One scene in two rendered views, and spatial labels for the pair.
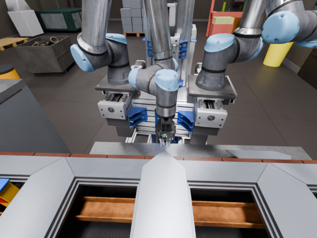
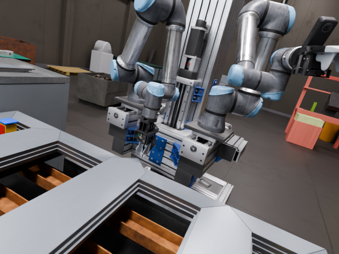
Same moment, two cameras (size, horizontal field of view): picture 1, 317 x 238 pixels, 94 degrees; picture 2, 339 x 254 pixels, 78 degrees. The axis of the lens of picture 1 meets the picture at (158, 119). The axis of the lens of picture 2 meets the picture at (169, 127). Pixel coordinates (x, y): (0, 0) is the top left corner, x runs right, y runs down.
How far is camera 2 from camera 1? 0.55 m
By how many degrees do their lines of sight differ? 27
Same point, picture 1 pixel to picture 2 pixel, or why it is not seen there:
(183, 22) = (203, 73)
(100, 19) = (134, 47)
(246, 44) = (243, 99)
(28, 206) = (17, 138)
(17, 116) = (48, 98)
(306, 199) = (238, 237)
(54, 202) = (34, 144)
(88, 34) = (125, 54)
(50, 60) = (99, 92)
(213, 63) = (211, 105)
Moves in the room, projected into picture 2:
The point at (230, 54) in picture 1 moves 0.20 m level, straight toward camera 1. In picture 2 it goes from (227, 101) to (203, 100)
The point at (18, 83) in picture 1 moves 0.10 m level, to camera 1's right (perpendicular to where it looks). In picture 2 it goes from (65, 78) to (76, 82)
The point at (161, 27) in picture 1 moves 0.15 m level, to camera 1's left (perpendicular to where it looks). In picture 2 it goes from (170, 61) to (142, 54)
